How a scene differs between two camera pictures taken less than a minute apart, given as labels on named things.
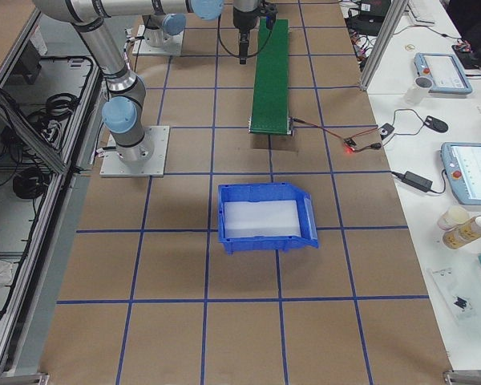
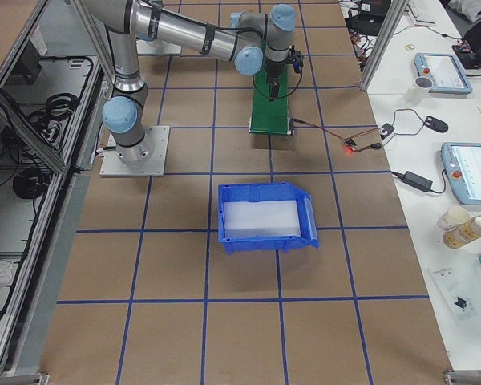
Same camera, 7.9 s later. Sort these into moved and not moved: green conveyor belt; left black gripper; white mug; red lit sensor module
Moved: left black gripper
Not moved: red lit sensor module; green conveyor belt; white mug
